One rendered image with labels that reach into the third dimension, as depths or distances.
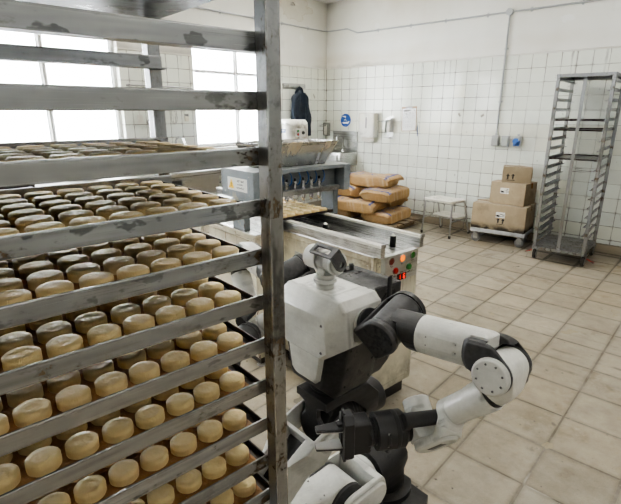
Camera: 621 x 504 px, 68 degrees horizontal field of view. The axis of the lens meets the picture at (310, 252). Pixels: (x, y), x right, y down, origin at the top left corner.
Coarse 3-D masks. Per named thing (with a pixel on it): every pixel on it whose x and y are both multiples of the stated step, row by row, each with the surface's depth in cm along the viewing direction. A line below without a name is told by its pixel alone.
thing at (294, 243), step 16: (320, 224) 276; (288, 240) 261; (304, 240) 250; (368, 240) 242; (384, 240) 242; (288, 256) 264; (352, 256) 224; (368, 256) 215; (416, 272) 238; (288, 352) 288; (400, 352) 244; (384, 368) 238; (400, 368) 248; (384, 384) 241; (400, 384) 257
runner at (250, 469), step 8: (264, 456) 97; (248, 464) 94; (256, 464) 96; (264, 464) 97; (240, 472) 93; (248, 472) 95; (256, 472) 96; (224, 480) 91; (232, 480) 92; (240, 480) 94; (208, 488) 88; (216, 488) 90; (224, 488) 91; (192, 496) 86; (200, 496) 88; (208, 496) 89
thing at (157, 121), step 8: (144, 48) 105; (152, 48) 104; (144, 72) 107; (152, 72) 106; (160, 72) 107; (152, 80) 106; (160, 80) 107; (152, 112) 108; (160, 112) 109; (152, 120) 109; (160, 120) 109; (152, 128) 110; (160, 128) 110; (152, 136) 110; (160, 136) 110
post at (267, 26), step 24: (264, 0) 70; (264, 24) 71; (264, 48) 72; (264, 72) 74; (264, 96) 75; (264, 120) 76; (264, 144) 77; (264, 168) 78; (264, 192) 80; (264, 216) 81; (264, 240) 83; (264, 264) 84; (264, 288) 86; (264, 312) 87; (264, 336) 89
